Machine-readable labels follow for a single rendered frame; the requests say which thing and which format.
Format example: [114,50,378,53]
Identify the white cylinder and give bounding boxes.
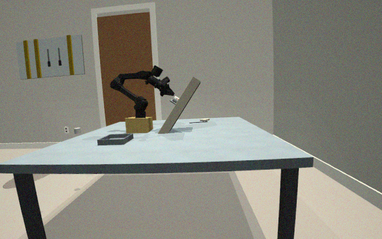
[172,96,179,103]

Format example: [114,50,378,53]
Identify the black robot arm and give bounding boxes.
[110,65,163,118]

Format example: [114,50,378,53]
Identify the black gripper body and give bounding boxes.
[153,79,168,96]

